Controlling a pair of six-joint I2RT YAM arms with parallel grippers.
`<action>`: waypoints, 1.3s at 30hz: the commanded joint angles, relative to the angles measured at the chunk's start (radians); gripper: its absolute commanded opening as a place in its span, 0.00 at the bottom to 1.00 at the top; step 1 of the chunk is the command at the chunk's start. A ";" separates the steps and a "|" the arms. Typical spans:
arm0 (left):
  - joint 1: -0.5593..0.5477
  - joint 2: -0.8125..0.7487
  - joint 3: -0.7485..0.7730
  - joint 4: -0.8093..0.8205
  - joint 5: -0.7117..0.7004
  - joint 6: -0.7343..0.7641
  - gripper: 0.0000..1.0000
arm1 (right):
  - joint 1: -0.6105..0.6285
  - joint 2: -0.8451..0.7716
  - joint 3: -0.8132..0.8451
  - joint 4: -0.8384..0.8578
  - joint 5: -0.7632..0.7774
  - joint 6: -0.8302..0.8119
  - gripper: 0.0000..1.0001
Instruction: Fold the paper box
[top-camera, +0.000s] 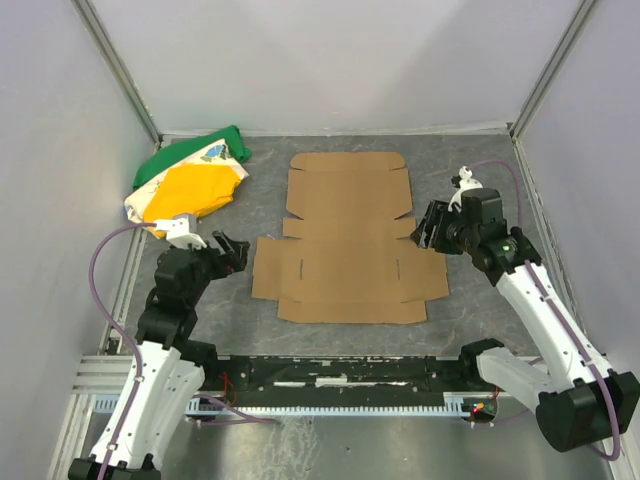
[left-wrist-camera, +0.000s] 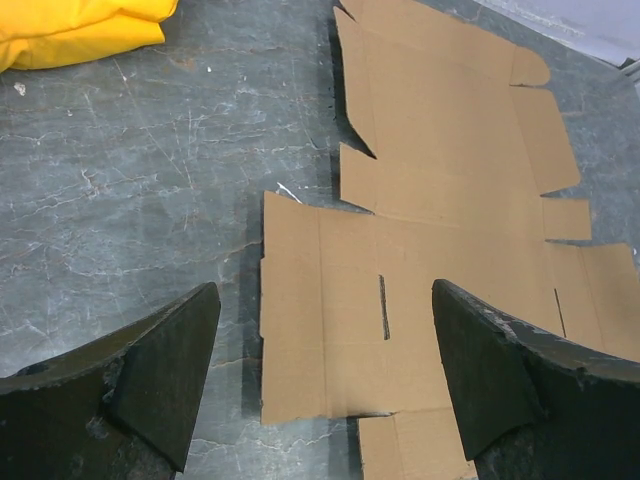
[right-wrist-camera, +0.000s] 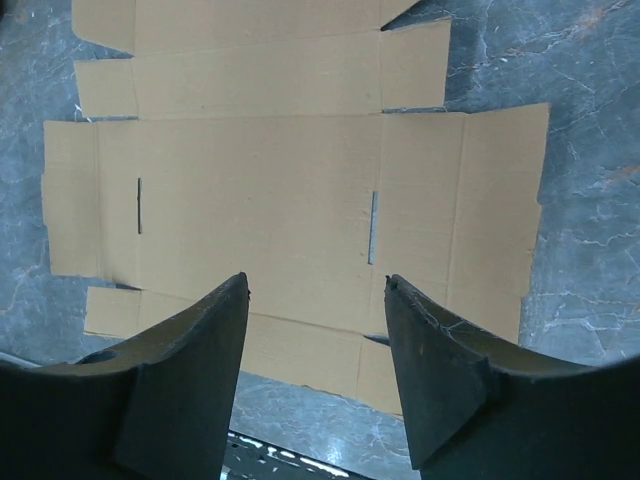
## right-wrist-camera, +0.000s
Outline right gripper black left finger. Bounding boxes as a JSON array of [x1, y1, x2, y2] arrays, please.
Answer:
[[1, 273, 249, 479]]

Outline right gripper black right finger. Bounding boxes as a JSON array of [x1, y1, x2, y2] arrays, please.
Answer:
[[385, 275, 639, 479]]

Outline brown cardboard box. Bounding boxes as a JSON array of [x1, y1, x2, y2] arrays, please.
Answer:
[[42, 1, 550, 415]]

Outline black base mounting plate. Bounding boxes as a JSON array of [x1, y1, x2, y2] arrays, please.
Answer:
[[219, 430, 365, 480]]

